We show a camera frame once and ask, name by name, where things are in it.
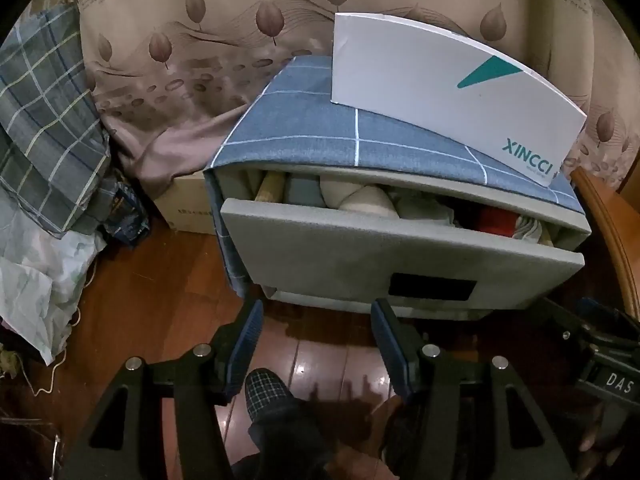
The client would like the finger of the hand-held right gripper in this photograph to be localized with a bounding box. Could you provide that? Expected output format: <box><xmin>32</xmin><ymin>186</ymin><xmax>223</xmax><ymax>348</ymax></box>
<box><xmin>528</xmin><ymin>298</ymin><xmax>591</xmax><ymax>361</ymax></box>

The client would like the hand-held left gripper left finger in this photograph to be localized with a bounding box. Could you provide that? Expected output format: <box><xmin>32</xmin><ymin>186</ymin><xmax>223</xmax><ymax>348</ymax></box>
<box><xmin>62</xmin><ymin>300</ymin><xmax>266</xmax><ymax>480</ymax></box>

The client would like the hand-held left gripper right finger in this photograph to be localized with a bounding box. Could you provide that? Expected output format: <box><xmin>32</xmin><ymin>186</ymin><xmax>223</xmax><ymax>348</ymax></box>
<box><xmin>371</xmin><ymin>297</ymin><xmax>576</xmax><ymax>480</ymax></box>

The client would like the grey-fronted wooden drawer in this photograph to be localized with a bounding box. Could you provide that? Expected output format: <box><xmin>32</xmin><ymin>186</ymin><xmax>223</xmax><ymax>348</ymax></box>
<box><xmin>220</xmin><ymin>170</ymin><xmax>586</xmax><ymax>311</ymax></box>

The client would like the red knit garment white cuff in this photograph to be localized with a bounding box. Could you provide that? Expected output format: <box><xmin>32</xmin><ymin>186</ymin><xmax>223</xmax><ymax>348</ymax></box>
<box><xmin>472</xmin><ymin>207</ymin><xmax>521</xmax><ymax>238</ymax></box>

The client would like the grey lower drawer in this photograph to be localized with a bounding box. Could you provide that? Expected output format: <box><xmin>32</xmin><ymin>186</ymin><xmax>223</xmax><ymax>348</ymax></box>
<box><xmin>265</xmin><ymin>285</ymin><xmax>496</xmax><ymax>321</ymax></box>

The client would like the person's right hand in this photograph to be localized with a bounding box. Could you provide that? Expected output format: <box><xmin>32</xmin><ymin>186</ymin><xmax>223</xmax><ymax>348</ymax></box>
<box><xmin>577</xmin><ymin>407</ymin><xmax>640</xmax><ymax>467</ymax></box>

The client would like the plaid slipper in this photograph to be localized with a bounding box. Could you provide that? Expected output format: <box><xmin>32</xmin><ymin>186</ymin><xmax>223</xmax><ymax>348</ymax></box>
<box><xmin>244</xmin><ymin>367</ymin><xmax>296</xmax><ymax>441</ymax></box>

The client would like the striped cloth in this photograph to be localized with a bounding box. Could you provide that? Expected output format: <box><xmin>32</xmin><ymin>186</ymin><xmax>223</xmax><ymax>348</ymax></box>
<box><xmin>510</xmin><ymin>217</ymin><xmax>545</xmax><ymax>247</ymax></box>

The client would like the grey nightstand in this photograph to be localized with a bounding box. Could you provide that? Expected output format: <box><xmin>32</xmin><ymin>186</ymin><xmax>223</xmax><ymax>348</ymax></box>
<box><xmin>215</xmin><ymin>160</ymin><xmax>593</xmax><ymax>321</ymax></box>

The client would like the cream rolled garment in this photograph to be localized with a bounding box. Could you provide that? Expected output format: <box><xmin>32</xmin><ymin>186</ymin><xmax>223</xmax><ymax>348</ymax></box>
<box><xmin>320</xmin><ymin>177</ymin><xmax>401</xmax><ymax>216</ymax></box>

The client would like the beige cardboard box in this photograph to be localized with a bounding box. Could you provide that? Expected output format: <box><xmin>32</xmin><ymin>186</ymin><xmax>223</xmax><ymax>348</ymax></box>
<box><xmin>152</xmin><ymin>172</ymin><xmax>223</xmax><ymax>236</ymax></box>

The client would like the blue printed packet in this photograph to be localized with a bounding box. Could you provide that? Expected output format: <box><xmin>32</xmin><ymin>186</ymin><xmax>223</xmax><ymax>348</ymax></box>
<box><xmin>102</xmin><ymin>170</ymin><xmax>151</xmax><ymax>248</ymax></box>

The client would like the white plastic bag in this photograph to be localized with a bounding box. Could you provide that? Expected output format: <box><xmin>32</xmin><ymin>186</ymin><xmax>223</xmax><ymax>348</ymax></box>
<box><xmin>0</xmin><ymin>205</ymin><xmax>108</xmax><ymax>366</ymax></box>

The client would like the blue checked cloth cover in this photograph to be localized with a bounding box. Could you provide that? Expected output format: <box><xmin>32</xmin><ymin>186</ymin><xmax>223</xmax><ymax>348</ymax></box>
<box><xmin>204</xmin><ymin>55</ymin><xmax>581</xmax><ymax>301</ymax></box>

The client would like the white shoe box teal mark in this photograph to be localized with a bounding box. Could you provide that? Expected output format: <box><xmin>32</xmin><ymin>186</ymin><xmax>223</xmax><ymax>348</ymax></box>
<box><xmin>330</xmin><ymin>12</ymin><xmax>588</xmax><ymax>191</ymax></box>

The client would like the leaf-print beige curtain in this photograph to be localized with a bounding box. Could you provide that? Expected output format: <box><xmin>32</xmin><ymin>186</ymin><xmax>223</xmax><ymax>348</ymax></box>
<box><xmin>75</xmin><ymin>0</ymin><xmax>640</xmax><ymax>196</ymax></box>

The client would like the grey plaid blanket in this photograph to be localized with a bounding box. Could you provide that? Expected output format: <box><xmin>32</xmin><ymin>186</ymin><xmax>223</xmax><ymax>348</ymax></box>
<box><xmin>0</xmin><ymin>5</ymin><xmax>121</xmax><ymax>238</ymax></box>

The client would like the wooden bed frame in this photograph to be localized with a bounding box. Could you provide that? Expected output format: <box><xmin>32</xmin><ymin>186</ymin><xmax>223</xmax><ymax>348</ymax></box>
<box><xmin>570</xmin><ymin>167</ymin><xmax>640</xmax><ymax>321</ymax></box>

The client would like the white cord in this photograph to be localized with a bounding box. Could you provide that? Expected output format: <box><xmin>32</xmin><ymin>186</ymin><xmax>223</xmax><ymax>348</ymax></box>
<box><xmin>10</xmin><ymin>255</ymin><xmax>101</xmax><ymax>396</ymax></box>

